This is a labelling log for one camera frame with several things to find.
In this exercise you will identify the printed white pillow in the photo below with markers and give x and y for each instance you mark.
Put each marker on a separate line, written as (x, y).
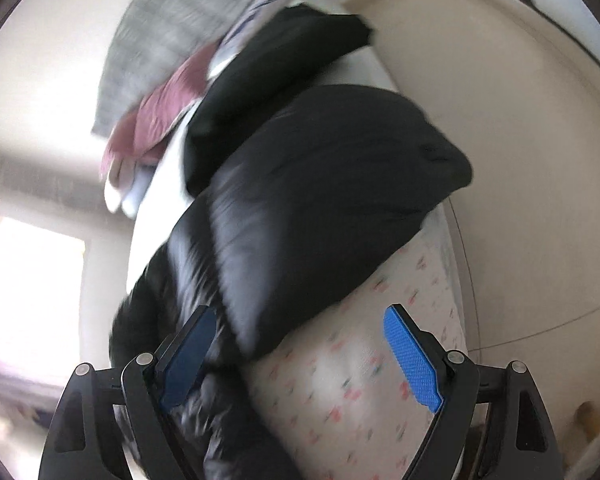
(260, 15)

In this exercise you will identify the grey padded headboard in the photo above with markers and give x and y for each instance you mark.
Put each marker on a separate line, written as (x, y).
(165, 35)

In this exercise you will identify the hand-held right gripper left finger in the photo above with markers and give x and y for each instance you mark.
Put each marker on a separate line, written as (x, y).
(187, 360)

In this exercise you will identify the bed with cherry print sheet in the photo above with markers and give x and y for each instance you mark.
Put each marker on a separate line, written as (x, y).
(330, 385)

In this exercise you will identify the window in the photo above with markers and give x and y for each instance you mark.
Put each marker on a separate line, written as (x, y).
(30, 300)

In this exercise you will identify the white folded blanket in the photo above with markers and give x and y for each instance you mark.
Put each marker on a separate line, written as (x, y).
(125, 185)

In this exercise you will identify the large pink velvet pillow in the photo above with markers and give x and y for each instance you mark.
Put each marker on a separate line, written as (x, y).
(165, 100)

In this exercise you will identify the black puffer jacket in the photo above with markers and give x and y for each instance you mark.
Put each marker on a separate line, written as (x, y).
(330, 185)

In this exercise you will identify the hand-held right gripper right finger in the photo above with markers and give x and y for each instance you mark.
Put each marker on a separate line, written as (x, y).
(412, 355)

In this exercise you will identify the black folded garment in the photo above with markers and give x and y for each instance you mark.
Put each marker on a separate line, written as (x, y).
(280, 60)

